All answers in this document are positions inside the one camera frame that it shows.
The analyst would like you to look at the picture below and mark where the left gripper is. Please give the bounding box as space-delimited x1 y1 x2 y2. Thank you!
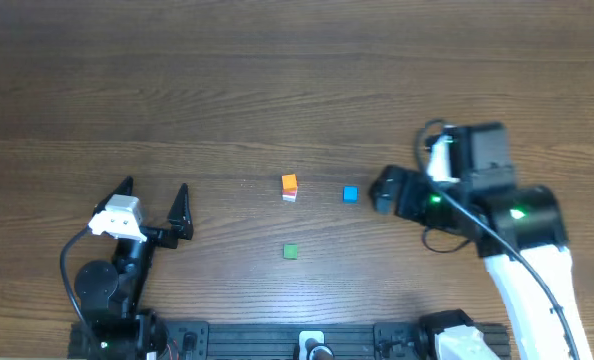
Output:
94 175 195 250

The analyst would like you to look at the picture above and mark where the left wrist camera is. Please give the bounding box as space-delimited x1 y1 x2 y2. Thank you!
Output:
87 194 148 244

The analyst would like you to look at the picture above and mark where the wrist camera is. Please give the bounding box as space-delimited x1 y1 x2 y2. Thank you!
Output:
87 194 148 244
425 133 454 183

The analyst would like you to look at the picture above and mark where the mounting rail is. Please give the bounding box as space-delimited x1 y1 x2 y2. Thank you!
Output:
69 320 511 360

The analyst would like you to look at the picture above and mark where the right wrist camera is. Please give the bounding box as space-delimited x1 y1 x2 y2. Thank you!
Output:
425 133 454 183

